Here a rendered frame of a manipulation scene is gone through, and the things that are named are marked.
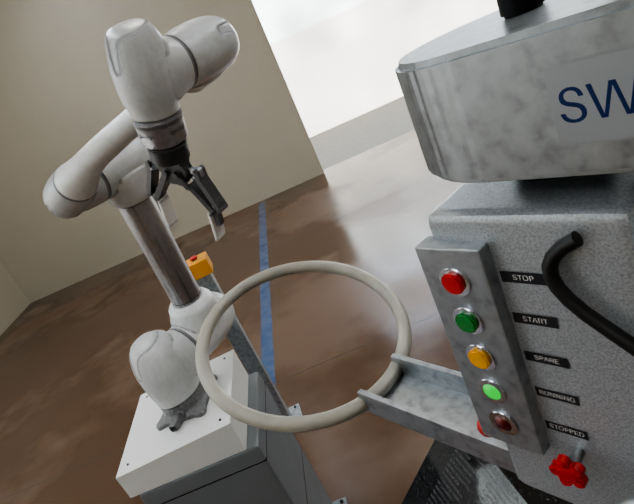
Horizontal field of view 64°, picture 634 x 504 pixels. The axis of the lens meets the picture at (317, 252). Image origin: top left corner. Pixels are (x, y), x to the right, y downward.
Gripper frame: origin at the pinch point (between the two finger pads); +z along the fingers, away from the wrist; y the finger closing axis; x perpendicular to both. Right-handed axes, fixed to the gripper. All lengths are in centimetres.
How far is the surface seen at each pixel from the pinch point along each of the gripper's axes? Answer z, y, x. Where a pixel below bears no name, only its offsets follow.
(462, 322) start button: -19, 63, -23
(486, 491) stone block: 51, 67, -5
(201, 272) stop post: 91, -78, 61
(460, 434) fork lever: 15, 63, -15
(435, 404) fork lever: 22, 56, -7
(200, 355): 23.7, 5.5, -14.9
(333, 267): 24.2, 19.5, 22.4
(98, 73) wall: 142, -517, 368
